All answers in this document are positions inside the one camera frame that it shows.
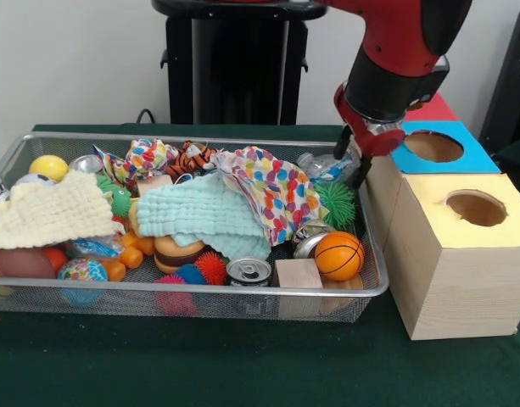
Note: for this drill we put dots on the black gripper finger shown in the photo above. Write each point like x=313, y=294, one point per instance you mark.
x=342, y=142
x=361, y=174

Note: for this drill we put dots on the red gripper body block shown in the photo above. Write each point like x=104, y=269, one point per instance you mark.
x=370, y=140

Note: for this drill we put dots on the clear crinkled plastic packet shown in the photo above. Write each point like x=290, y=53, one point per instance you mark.
x=327, y=167

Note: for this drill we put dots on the polka-dot cloth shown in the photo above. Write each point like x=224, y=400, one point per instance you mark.
x=149, y=159
x=272, y=191

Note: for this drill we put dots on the mint waffle cloth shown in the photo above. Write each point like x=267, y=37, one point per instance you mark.
x=191, y=207

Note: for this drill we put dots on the cream waffle cloth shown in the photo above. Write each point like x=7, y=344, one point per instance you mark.
x=47, y=212

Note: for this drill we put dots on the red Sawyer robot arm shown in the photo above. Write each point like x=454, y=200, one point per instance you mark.
x=391, y=42

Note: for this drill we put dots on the silver mesh bin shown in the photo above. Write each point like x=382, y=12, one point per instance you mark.
x=370, y=254

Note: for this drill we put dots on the wooden box with three holes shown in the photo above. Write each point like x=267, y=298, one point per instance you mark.
x=463, y=288

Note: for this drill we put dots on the large green spiky ball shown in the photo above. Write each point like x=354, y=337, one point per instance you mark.
x=336, y=205

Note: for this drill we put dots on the orange toy basketball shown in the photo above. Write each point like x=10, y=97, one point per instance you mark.
x=340, y=256

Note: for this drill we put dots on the wooden block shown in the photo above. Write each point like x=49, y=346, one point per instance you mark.
x=298, y=273

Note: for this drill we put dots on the dark green table cloth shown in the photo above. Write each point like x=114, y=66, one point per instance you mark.
x=242, y=364
x=516, y=157

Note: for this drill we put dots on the silver can with pull tab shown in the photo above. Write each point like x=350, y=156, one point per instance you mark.
x=247, y=271

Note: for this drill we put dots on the toy hamburger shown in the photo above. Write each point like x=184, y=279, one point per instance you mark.
x=177, y=254

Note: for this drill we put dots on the yellow ball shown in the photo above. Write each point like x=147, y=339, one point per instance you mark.
x=47, y=166

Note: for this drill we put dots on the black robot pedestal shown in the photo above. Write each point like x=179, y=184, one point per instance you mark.
x=225, y=63

